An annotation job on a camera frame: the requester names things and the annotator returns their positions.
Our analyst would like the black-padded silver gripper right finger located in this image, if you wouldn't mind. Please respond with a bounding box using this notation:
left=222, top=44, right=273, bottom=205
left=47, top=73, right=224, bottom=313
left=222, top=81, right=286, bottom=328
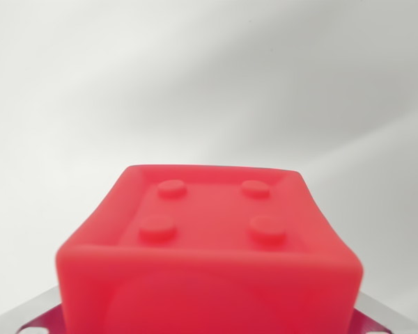
left=348, top=294, right=407, bottom=334

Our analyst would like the black-padded silver gripper left finger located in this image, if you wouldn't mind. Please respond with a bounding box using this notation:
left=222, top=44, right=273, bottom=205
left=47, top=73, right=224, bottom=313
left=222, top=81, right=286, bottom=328
left=17, top=285, right=68, bottom=334

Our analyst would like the red studded cube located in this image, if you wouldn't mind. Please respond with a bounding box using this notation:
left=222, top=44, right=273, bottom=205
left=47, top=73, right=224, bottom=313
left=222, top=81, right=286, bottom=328
left=54, top=163, right=365, bottom=334

